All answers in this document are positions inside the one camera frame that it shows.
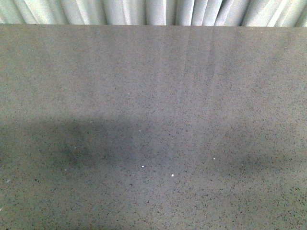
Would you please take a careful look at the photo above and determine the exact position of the white pleated curtain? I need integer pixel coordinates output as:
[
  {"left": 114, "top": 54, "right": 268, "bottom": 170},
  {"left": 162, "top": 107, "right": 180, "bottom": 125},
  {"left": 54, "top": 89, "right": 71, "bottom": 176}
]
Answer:
[{"left": 0, "top": 0, "right": 307, "bottom": 27}]

